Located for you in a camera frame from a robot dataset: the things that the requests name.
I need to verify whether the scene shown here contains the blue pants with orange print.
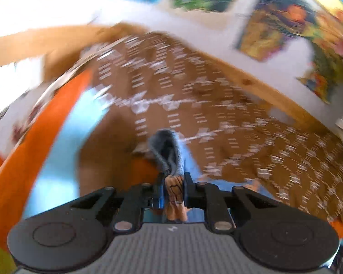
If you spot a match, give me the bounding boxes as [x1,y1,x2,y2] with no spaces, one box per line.
[133,129,275,225]

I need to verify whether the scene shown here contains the wooden bed frame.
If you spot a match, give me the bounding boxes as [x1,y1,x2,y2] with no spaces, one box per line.
[0,24,333,133]

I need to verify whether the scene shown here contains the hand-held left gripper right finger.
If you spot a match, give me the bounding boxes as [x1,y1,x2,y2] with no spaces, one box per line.
[183,174,271,232]

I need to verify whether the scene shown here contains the swirl pattern wall poster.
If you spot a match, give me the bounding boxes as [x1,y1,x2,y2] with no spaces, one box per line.
[236,0,343,63]

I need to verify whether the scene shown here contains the colourful landscape wall poster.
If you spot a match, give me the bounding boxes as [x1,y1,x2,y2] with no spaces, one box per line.
[297,41,343,105]

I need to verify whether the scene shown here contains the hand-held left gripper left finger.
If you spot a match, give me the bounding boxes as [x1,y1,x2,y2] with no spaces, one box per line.
[71,174,165,231]

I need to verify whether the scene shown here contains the colourful patchwork bedsheet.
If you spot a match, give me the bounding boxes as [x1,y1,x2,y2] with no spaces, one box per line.
[0,70,343,274]

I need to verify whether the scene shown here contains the brown patterned blanket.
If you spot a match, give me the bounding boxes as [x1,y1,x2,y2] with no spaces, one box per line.
[43,32,343,224]

